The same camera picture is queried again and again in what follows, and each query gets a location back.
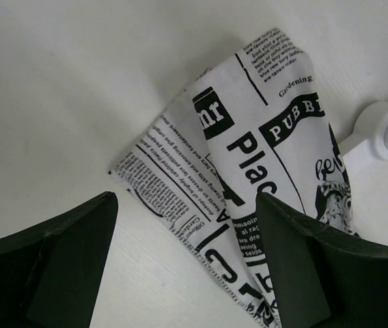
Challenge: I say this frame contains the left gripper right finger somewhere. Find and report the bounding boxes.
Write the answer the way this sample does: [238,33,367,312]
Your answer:
[256,193,388,327]

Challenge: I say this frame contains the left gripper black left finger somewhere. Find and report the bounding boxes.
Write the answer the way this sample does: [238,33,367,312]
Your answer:
[0,192,118,327]

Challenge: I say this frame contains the white metal clothes rack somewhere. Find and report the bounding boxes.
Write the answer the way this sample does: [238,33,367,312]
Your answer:
[339,101,388,167]

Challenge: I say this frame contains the newspaper print trousers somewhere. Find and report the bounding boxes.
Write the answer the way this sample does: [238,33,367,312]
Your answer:
[110,28,354,327]

